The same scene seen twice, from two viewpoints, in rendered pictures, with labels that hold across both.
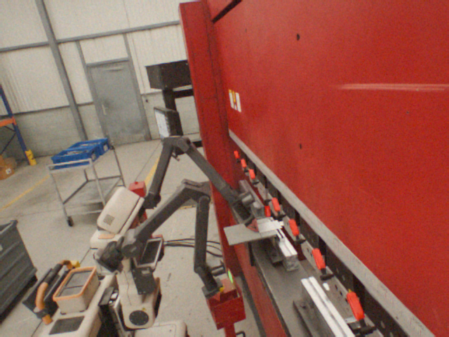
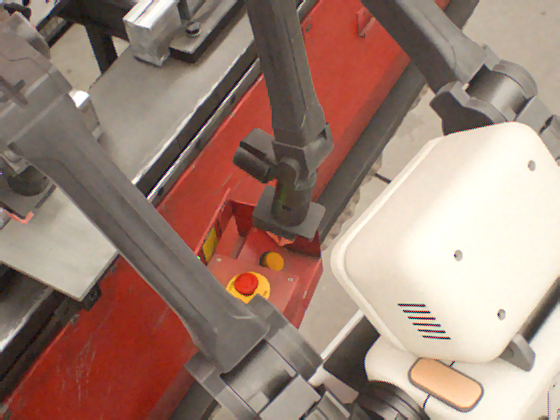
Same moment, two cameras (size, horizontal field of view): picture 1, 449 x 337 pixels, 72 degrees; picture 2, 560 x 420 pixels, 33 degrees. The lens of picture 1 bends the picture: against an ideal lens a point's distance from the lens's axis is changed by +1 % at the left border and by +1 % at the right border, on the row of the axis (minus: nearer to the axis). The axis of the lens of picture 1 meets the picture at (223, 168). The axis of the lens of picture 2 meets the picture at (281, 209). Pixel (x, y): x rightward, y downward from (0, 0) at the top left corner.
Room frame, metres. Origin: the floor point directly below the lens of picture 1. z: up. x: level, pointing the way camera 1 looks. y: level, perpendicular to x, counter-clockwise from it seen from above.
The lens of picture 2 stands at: (1.87, 0.78, 2.07)
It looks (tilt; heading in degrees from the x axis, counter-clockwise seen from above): 53 degrees down; 225
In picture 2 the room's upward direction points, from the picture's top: 10 degrees counter-clockwise
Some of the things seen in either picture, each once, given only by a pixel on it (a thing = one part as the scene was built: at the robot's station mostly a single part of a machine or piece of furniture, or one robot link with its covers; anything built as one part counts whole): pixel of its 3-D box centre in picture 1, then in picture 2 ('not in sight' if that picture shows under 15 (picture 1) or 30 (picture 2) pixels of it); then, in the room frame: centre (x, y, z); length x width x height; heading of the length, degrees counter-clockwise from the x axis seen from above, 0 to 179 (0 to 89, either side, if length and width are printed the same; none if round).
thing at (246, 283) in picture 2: not in sight; (247, 287); (1.33, 0.13, 0.79); 0.04 x 0.04 x 0.04
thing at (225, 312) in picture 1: (223, 298); (255, 276); (1.29, 0.11, 0.75); 0.20 x 0.16 x 0.18; 16
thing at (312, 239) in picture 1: (319, 241); not in sight; (0.94, -0.30, 1.26); 0.15 x 0.09 x 0.17; 7
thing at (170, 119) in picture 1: (170, 128); not in sight; (2.62, 0.40, 1.42); 0.45 x 0.12 x 0.36; 23
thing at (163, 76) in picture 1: (175, 113); not in sight; (2.70, 0.34, 1.53); 0.51 x 0.25 x 0.85; 23
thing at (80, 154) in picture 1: (76, 157); not in sight; (4.16, 1.99, 0.92); 0.50 x 0.36 x 0.18; 88
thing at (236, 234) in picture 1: (249, 231); (46, 219); (1.49, -0.09, 1.00); 0.26 x 0.18 x 0.01; 97
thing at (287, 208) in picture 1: (297, 215); not in sight; (1.13, -0.28, 1.26); 0.15 x 0.09 x 0.17; 7
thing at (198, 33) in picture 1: (254, 149); not in sight; (2.50, -0.28, 1.15); 0.85 x 0.25 x 2.30; 97
